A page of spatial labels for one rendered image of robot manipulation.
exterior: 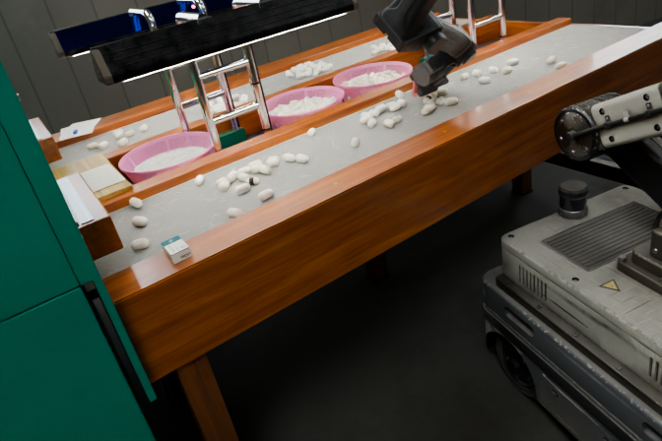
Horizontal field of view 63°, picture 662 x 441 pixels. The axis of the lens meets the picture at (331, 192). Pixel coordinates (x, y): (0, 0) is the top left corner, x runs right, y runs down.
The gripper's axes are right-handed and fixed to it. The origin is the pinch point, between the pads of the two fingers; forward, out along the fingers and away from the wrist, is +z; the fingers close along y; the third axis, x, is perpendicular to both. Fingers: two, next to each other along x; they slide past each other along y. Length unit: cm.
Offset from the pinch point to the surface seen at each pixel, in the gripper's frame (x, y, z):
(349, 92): -14.4, 5.9, 19.7
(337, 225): 26, 53, -22
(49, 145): -35, 91, 33
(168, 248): 16, 84, -22
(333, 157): 9.2, 38.0, -7.7
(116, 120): -49, 67, 62
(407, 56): -24, -33, 32
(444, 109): 10.0, 1.9, -9.4
